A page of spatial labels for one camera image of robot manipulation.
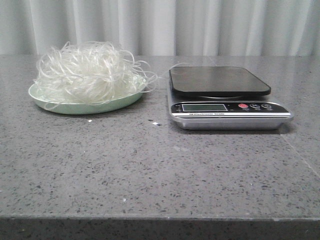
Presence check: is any translucent white vermicelli bundle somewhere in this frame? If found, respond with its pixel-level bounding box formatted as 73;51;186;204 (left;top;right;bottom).
30;41;158;110

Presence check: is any silver black kitchen scale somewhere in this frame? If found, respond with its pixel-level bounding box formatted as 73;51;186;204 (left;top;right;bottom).
167;66;293;130

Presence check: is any white pleated curtain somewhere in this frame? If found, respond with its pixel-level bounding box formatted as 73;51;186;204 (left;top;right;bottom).
0;0;320;56

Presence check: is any light green plastic plate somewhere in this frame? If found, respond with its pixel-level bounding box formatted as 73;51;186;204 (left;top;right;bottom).
28;74;147;115

